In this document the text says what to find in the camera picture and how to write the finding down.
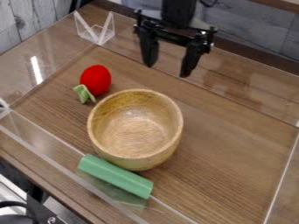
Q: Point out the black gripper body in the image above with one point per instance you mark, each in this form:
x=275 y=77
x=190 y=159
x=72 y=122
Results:
x=149 y=19

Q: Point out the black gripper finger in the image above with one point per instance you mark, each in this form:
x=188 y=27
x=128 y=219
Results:
x=148 y=46
x=195 y=49

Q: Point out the red plush fruit green leaf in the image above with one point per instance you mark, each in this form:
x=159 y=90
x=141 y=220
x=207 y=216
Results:
x=93 y=83

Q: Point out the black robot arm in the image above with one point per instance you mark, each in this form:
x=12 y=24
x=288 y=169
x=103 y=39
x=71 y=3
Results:
x=173 y=24

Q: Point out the wooden bowl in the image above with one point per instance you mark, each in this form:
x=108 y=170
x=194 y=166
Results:
x=135 y=128

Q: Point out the green rectangular block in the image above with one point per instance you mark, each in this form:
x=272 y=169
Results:
x=121 y=178

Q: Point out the clear acrylic corner bracket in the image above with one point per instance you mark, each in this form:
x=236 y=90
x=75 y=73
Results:
x=96 y=34

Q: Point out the clear acrylic tray enclosure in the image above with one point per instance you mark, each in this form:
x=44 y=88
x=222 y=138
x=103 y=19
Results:
x=234 y=173

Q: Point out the black metal mount bracket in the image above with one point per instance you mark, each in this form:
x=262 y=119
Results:
x=43 y=214

